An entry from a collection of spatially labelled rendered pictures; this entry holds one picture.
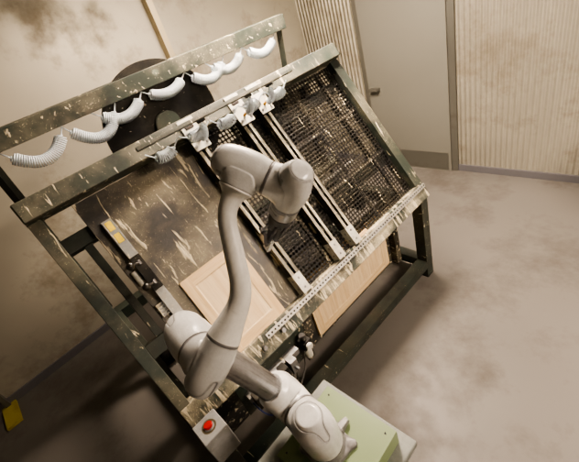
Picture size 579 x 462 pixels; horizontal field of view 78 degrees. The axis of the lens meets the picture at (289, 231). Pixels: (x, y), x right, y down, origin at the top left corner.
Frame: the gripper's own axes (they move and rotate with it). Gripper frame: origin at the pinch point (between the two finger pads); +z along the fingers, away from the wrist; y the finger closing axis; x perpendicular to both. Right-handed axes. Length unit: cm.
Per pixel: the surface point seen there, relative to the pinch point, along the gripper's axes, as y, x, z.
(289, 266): -39, -11, 74
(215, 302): 8, -11, 77
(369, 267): -124, 3, 124
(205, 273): 7, -26, 71
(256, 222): -31, -40, 64
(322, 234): -67, -19, 68
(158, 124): -9, -133, 68
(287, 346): -19, 27, 89
